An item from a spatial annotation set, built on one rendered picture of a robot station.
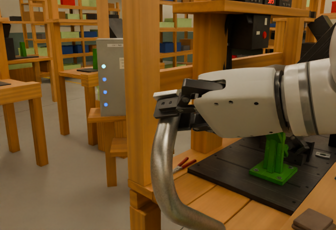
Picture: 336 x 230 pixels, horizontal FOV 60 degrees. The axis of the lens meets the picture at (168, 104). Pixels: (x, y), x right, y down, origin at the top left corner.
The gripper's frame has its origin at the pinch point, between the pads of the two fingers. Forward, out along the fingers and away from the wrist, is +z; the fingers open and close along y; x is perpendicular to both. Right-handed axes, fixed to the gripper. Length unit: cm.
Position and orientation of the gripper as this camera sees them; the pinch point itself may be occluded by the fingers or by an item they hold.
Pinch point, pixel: (174, 114)
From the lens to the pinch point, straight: 42.7
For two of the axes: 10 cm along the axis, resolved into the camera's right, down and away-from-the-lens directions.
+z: -8.5, 1.2, 5.1
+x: -2.0, 8.3, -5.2
